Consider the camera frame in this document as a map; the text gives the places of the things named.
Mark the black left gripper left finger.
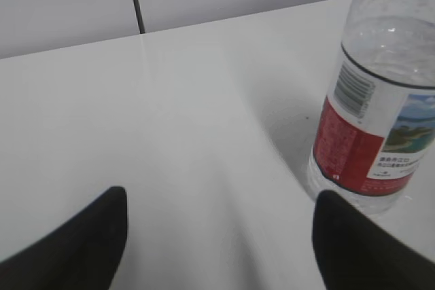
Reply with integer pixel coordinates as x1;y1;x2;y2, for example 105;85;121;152
1;186;128;290

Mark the clear plastic water bottle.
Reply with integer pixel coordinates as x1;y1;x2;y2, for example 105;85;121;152
307;0;434;215

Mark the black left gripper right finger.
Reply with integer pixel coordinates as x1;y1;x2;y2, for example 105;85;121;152
312;190;434;289

